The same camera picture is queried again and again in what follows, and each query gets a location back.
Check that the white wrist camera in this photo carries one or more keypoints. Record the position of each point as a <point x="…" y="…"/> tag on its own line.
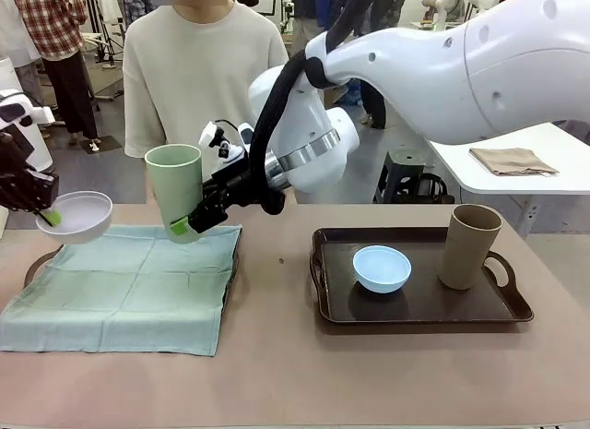
<point x="207" y="134"/>
<point x="39" y="114"/>

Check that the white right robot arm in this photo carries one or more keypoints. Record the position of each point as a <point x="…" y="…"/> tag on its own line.
<point x="461" y="78"/>

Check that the white bowl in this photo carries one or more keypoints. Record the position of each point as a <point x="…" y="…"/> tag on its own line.
<point x="87" y="217"/>

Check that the person in red plaid shirt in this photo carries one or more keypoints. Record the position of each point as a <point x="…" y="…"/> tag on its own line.
<point x="50" y="23"/>

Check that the light blue bowl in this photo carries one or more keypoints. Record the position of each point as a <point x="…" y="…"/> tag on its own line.
<point x="382" y="267"/>

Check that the brown tall cup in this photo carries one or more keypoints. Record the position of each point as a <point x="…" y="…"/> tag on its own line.
<point x="465" y="258"/>

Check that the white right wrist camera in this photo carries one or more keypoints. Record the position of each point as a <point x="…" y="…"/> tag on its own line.
<point x="207" y="134"/>

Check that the black floor plate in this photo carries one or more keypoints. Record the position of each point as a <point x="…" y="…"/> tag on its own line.
<point x="92" y="145"/>

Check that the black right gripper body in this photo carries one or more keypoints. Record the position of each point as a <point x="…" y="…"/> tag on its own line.
<point x="235" y="189"/>

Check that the beige cloth mat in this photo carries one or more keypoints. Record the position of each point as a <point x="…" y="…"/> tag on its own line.
<point x="511" y="161"/>

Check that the dark green stool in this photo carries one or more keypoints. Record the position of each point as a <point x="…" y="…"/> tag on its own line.
<point x="405" y="170"/>

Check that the light green cloth mat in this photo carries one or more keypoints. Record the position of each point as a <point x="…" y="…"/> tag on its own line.
<point x="115" y="300"/>

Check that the black bag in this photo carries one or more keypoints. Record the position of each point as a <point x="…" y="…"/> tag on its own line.
<point x="438" y="189"/>

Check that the light green tall cup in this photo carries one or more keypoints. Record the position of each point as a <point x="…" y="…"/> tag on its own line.
<point x="173" y="189"/>

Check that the person in blue plaid shirt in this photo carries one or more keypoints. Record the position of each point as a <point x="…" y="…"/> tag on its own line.
<point x="138" y="4"/>

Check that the person in cream T-shirt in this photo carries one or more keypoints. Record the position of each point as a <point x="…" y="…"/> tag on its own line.
<point x="203" y="78"/>

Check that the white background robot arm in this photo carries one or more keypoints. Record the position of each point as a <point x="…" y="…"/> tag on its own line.
<point x="454" y="0"/>

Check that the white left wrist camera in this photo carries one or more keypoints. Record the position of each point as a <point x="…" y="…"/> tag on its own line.
<point x="39" y="114"/>

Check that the person in khaki trousers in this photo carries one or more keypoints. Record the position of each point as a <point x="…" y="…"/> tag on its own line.
<point x="306" y="18"/>

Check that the black tripod stand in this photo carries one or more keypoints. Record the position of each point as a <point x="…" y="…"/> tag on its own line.
<point x="110" y="41"/>

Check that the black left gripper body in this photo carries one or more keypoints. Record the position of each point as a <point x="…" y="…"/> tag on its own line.
<point x="23" y="184"/>

